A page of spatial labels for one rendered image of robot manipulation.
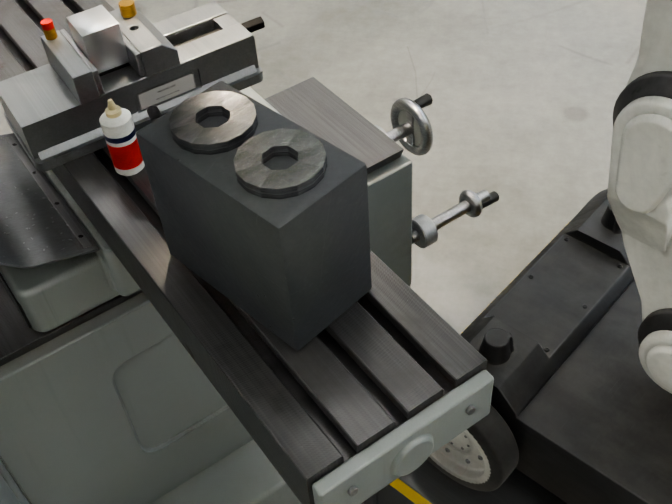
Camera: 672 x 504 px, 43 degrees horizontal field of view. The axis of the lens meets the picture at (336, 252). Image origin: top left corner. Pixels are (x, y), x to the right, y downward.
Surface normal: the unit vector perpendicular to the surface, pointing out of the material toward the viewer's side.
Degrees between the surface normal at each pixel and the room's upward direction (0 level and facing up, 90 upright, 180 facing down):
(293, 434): 0
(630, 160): 90
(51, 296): 90
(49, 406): 90
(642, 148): 90
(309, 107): 0
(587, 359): 0
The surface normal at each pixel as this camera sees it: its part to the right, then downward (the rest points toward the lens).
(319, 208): 0.72, 0.48
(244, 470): -0.06, -0.69
